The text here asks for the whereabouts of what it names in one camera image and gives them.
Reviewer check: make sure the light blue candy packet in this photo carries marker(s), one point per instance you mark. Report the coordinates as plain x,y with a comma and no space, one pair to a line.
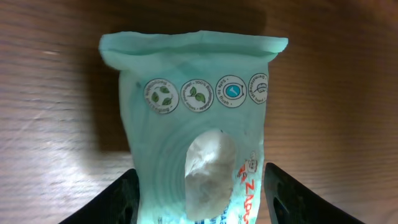
176,88

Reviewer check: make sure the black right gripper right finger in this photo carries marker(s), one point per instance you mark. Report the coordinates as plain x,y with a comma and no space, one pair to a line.
290,202

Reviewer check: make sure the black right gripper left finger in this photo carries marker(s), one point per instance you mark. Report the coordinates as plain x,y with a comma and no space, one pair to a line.
116,204

